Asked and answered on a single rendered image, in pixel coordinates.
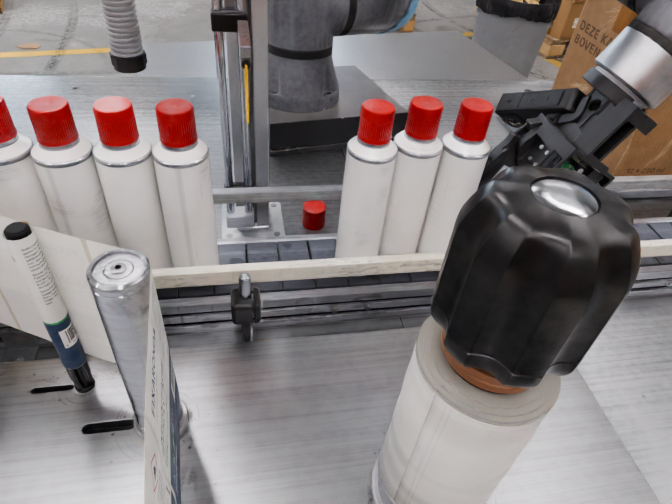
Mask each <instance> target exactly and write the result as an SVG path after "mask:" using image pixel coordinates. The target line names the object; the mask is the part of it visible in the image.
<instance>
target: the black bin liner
mask: <svg viewBox="0 0 672 504"><path fill-rule="evenodd" d="M538 3H539V4H530V3H523V2H517V1H512V0H476V6H478V7H479V8H481V10H482V11H483V12H484V13H487V14H490V13H491V14H492V15H493V14H496V15H498V16H500V17H503V16H504V17H505V18H507V17H520V18H525V19H526V20H527V21H533V22H536V23H537V22H545V23H549V22H551V21H553V20H555V19H556V16H557V14H558V11H559V8H560V6H561V3H562V0H540V1H539V2H538Z"/></svg>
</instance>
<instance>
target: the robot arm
mask: <svg viewBox="0 0 672 504"><path fill-rule="evenodd" d="M617 1H619V2H620V3H622V4H623V5H625V6H626V7H627V8H629V9H630V10H632V11H633V12H635V13H636V14H638V15H637V16H636V17H635V18H634V19H633V21H632V22H631V23H630V24H629V25H628V26H626V27H625V29H624V30H623V31H622V32H621V33H620V34H619V35H618V36H617V37H616V38H615V39H614V40H613V41H612V42H611V43H610V44H609V45H608V46H607V47H606V48H605V50H604V51H603V52H602V53H601V54H600V55H599V56H598V57H597V58H596V59H595V64H596V65H597V67H596V68H594V67H591V68H590V69H589V70H588V71H587V72H586V73H585V74H584V75H583V76H582V78H583V79H584V80H585V81H586V82H587V83H589V84H590V85H591V86H592V87H593V89H592V90H591V91H590V92H589V93H588V94H587V95H585V94H584V93H583V92H582V91H581V90H580V89H578V88H567V89H554V90H542V91H529V92H517V93H504V94H503V95H502V97H501V99H500V101H499V103H498V106H497V108H496V110H495V113H496V114H497V115H499V116H500V117H501V118H502V120H503V121H504V122H505V123H506V124H508V125H510V126H512V127H514V128H519V129H517V130H516V131H515V132H513V131H511V132H510V133H509V134H508V136H507V137H506V138H505V139H504V140H503V141H502V142H501V143H499V144H498V145H497V146H496V147H495V148H494V149H493V150H492V151H491V152H490V154H489V156H488V159H487V162H486V165H485V168H484V171H483V174H482V177H481V180H480V183H479V186H478V189H479V188H481V187H482V186H483V185H484V184H486V183H488V182H490V181H491V180H492V179H493V178H494V177H495V176H496V175H497V174H498V173H500V172H501V171H502V170H504V169H506V168H509V167H513V166H518V165H526V164H530V165H534V166H538V167H543V168H565V169H569V170H572V171H575V172H578V173H581V174H584V175H585V176H586V177H588V178H589V179H590V180H591V181H593V182H594V183H596V184H597V183H599V184H600V186H601V187H603V188H605V187H606V186H607V185H608V184H610V183H611V182H612V181H613V180H614V179H615V177H614V176H613V175H612V174H611V173H610V172H609V171H608V170H609V169H610V168H609V167H607V166H606V165H605V164H603V163H602V162H601V161H602V160H603V159H604V158H605V157H606V156H607V155H608V154H610V153H611V152H612V151H613V150H614V149H615V148H616V147H617V146H618V145H619V144H620V143H621V142H623V141H624V140H625V139H626V138H627V137H628V136H629V135H630V134H631V133H632V132H633V131H634V130H636V129H638V130H639V131H640V132H641V133H643V134H644V135H645V136H646V135H647V134H648V133H649V132H651V131H652V130H653V129H654V128H655V127H656V126H657V125H658V124H657V123H656V122H655V121H653V120H652V119H651V118H649V117H648V116H647V115H646V114H647V113H648V112H647V111H646V110H645V109H646V108H647V107H648V108H649V109H655V108H656V107H657V106H658V105H659V104H661V103H662V102H663V101H664V100H665V99H666V98H667V97H668V96H669V95H670V94H671V93H672V0H617ZM418 2H419V0H268V107H270V108H273V109H276V110H280V111H285V112H293V113H313V112H320V111H324V110H328V109H330V108H332V107H334V106H335V105H336V104H337V103H338V101H339V84H338V80H337V76H336V72H335V67H334V63H333V59H332V49H333V37H336V36H348V35H361V34H384V33H387V32H391V31H396V30H399V29H400V28H402V27H404V26H405V25H406V24H407V23H408V22H409V21H410V19H411V18H412V16H413V14H414V13H415V10H416V8H417V5H418ZM478 189H477V190H478Z"/></svg>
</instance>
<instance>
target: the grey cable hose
mask: <svg viewBox="0 0 672 504"><path fill-rule="evenodd" d="M99 1H100V2H101V3H100V6H101V7H102V9H101V10H102V12H103V14H102V15H103V18H104V23H105V28H106V33H107V38H108V42H109V47H110V52H109V55H110V59H111V63H112V65H113V67H114V69H115V70H116V71H118V72H121V73H128V74H130V73H138V72H141V71H143V70H145V69H146V63H147V57H146V52H145V50H144V49H143V44H142V39H141V34H140V28H139V23H138V18H137V17H138V15H137V12H136V11H137V10H136V7H135V6H136V3H135V2H134V1H135V0H99Z"/></svg>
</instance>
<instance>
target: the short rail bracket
mask: <svg viewBox="0 0 672 504"><path fill-rule="evenodd" d="M238 280H239V288H233V289H232V290H231V314H232V322H233V323H234V324H235V325H241V326H242V342H250V341H253V312H252V296H251V277H250V275H249V274H248V273H245V272H244V273H241V274H240V275H239V277H238ZM253 304H254V318H255V323H259V322H260V321H261V309H263V300H261V299H260V290H259V288H257V287H253Z"/></svg>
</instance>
